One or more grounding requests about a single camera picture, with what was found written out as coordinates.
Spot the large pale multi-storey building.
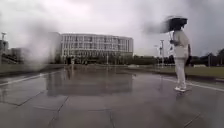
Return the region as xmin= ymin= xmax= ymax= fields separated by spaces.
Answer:
xmin=49 ymin=31 xmax=135 ymax=64

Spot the wet grey paved plaza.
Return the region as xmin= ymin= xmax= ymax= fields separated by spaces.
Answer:
xmin=0 ymin=66 xmax=224 ymax=128

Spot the group of people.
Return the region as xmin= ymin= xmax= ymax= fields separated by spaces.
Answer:
xmin=65 ymin=55 xmax=76 ymax=67

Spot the pole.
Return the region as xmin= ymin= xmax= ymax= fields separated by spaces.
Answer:
xmin=159 ymin=39 xmax=166 ymax=68

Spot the person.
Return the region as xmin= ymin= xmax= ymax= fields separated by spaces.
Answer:
xmin=165 ymin=15 xmax=193 ymax=93

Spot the row of trees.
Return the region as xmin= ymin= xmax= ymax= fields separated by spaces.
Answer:
xmin=133 ymin=48 xmax=224 ymax=67

